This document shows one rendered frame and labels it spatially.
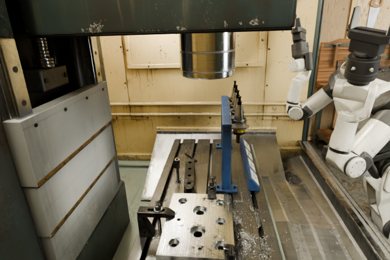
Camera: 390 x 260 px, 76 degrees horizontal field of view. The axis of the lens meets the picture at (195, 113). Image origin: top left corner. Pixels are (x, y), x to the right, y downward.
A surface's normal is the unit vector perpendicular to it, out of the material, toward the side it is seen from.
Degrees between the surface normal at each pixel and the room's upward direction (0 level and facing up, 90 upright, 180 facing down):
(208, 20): 90
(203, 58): 90
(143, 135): 90
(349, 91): 106
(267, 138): 24
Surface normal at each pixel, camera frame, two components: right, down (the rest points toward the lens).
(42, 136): 1.00, 0.00
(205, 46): -0.07, 0.32
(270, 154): -0.07, -0.73
